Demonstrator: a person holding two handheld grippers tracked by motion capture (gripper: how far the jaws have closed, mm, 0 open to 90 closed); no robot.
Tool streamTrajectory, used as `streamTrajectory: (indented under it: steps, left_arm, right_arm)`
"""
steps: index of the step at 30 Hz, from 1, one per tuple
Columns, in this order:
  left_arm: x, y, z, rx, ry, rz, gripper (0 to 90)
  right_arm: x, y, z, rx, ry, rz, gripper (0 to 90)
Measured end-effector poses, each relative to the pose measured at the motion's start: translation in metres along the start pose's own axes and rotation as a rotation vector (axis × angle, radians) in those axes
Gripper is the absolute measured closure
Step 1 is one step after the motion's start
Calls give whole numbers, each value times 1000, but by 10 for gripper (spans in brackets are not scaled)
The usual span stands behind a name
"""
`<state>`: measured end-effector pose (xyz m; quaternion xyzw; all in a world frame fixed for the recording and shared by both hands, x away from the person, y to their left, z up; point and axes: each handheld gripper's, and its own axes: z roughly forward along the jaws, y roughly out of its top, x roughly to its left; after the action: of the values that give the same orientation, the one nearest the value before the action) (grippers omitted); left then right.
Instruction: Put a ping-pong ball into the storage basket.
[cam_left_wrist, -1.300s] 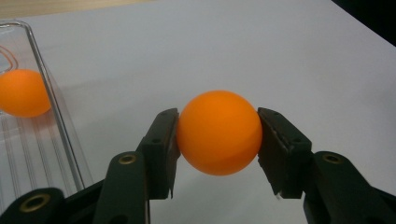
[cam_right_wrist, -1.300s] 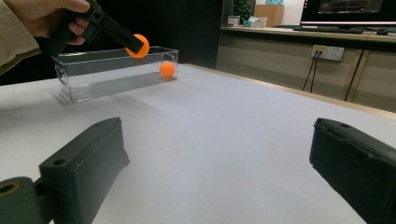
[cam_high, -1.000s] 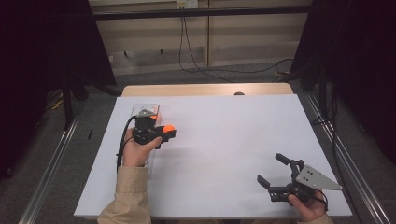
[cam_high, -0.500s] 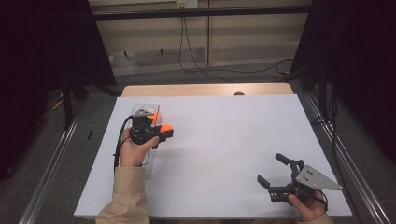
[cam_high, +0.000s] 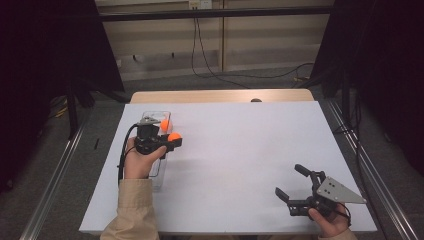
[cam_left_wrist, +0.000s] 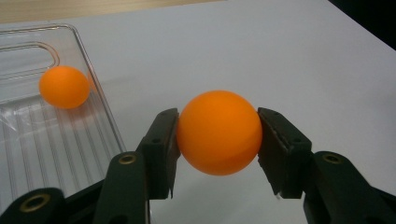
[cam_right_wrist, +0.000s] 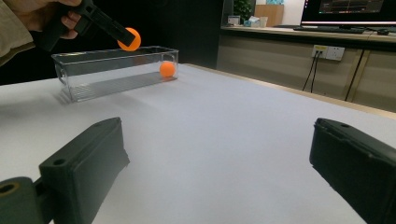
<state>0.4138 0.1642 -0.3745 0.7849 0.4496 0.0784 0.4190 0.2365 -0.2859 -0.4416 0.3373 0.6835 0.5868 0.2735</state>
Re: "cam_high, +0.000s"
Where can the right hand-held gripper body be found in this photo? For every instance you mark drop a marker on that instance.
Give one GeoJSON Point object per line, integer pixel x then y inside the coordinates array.
{"type": "Point", "coordinates": [338, 192]}

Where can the black curtain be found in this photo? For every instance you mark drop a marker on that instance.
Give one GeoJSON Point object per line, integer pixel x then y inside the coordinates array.
{"type": "Point", "coordinates": [50, 50]}
{"type": "Point", "coordinates": [383, 66]}

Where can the white wall socket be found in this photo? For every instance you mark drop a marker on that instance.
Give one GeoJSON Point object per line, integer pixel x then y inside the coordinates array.
{"type": "Point", "coordinates": [200, 4]}

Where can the white table board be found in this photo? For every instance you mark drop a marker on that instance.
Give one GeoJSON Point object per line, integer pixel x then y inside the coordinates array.
{"type": "Point", "coordinates": [250, 206]}

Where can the wooden table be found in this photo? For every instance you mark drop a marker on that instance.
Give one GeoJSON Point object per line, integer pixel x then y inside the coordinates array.
{"type": "Point", "coordinates": [200, 96]}

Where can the aluminium floor rail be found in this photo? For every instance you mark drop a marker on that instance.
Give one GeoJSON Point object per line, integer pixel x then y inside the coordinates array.
{"type": "Point", "coordinates": [376, 176]}
{"type": "Point", "coordinates": [53, 186]}

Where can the black horizontal bar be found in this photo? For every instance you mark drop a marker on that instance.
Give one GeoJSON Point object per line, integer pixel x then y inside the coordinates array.
{"type": "Point", "coordinates": [216, 13]}

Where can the clear plastic tray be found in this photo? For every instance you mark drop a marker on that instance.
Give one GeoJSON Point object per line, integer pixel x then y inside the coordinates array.
{"type": "Point", "coordinates": [158, 176]}

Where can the person's left hand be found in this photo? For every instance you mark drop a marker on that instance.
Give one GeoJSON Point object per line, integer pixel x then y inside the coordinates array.
{"type": "Point", "coordinates": [138, 165]}

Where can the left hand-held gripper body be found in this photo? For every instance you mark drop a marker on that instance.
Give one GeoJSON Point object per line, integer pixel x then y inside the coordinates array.
{"type": "Point", "coordinates": [148, 141]}

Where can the person's right hand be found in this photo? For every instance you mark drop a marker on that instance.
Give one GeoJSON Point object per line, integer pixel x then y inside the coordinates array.
{"type": "Point", "coordinates": [331, 226]}

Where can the orange ball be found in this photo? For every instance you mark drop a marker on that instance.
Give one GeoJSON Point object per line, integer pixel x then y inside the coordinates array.
{"type": "Point", "coordinates": [174, 136]}
{"type": "Point", "coordinates": [165, 125]}

